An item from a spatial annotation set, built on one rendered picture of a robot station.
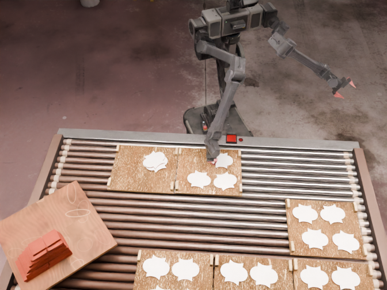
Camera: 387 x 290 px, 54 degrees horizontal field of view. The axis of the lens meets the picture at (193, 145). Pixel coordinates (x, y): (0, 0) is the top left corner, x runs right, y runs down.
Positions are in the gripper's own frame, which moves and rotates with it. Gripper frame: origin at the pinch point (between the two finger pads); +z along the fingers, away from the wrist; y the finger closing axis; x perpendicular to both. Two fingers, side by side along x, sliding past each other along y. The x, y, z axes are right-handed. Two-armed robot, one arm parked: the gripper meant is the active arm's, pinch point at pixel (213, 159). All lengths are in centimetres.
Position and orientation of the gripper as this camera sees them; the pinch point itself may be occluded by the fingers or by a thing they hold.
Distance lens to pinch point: 246.6
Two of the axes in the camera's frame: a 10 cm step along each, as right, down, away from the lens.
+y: 0.6, -7.9, 6.1
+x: -9.7, 0.9, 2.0
